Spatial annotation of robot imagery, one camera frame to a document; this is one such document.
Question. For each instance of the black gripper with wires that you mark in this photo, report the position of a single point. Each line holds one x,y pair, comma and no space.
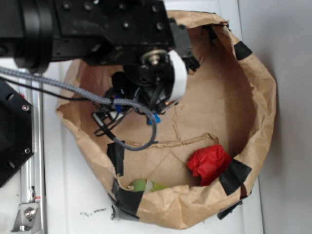
150,84

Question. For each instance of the blue plastic bottle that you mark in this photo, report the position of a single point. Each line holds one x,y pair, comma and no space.
157,118

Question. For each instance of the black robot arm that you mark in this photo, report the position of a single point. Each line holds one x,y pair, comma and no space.
153,49

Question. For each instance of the white cylindrical wrist part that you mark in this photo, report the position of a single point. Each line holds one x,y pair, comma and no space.
180,76

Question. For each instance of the brown paper bag bin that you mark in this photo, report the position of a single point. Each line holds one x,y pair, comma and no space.
230,100

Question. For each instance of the red crumpled paper ball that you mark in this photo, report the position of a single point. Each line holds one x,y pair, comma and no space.
209,163

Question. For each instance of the green and white object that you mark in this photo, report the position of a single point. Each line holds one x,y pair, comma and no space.
145,185

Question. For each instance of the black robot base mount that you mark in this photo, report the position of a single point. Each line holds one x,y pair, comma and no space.
16,136

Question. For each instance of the aluminium extrusion rail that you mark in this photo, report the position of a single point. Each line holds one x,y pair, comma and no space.
32,172

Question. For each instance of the metal corner bracket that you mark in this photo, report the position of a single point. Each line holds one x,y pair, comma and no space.
28,219

